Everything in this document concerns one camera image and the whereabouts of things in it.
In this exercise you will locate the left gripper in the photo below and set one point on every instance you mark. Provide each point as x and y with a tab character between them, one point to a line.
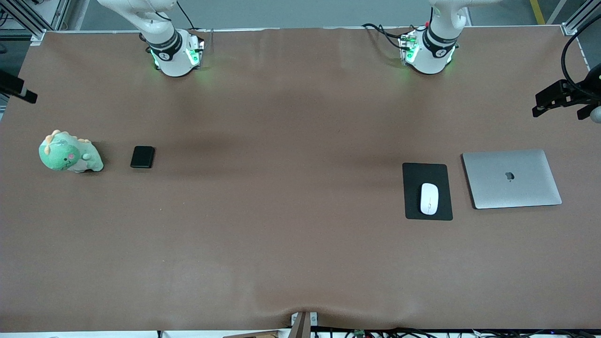
578	92

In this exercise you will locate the small black phone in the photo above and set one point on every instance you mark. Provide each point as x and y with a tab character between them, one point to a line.
142	157

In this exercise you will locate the white computer mouse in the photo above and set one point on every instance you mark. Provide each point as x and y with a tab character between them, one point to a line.
429	199

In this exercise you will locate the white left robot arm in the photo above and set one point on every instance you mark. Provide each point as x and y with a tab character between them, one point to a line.
429	65

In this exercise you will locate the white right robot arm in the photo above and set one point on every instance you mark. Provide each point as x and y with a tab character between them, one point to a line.
176	68

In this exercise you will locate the black mouse pad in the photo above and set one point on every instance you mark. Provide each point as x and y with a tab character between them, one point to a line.
413	188

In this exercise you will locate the green dinosaur plush toy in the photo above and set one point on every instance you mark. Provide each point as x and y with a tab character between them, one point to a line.
63	155

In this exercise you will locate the silver laptop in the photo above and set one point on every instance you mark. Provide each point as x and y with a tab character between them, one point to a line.
512	188

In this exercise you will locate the brown table cover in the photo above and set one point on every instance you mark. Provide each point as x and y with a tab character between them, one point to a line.
300	244

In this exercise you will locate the small green circuit board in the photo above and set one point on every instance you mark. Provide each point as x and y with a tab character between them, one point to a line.
360	334

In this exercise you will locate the brown cardboard piece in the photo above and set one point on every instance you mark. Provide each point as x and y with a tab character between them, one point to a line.
253	334

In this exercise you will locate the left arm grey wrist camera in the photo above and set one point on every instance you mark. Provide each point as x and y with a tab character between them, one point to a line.
596	115

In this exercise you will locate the aluminium frame profile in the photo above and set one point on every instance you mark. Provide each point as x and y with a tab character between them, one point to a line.
569	29
38	36

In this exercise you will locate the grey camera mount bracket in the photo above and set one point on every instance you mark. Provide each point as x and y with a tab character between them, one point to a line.
303	325

